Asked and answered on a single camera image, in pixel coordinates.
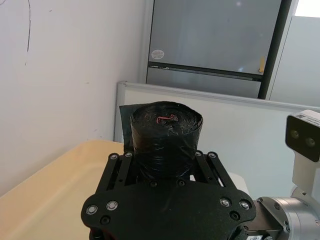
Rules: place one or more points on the black tape-wrapped cylinder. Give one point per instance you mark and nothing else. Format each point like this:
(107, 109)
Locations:
(165, 140)

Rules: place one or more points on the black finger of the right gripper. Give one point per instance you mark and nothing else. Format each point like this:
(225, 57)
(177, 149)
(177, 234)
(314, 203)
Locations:
(117, 172)
(212, 170)

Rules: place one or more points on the right robot arm with camera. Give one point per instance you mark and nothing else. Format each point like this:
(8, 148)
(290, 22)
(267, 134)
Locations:
(300, 212)

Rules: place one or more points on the white framed partition board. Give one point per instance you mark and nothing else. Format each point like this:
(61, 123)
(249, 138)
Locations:
(250, 125)

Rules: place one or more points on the small yellow tag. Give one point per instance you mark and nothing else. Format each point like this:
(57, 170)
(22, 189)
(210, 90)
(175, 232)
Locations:
(261, 63)

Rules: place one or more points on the grey refrigerator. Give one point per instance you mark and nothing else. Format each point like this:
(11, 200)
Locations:
(212, 37)

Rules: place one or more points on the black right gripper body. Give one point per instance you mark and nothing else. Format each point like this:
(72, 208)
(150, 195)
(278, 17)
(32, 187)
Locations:
(165, 210)

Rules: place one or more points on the cream rounded table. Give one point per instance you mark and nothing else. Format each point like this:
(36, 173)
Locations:
(50, 195)

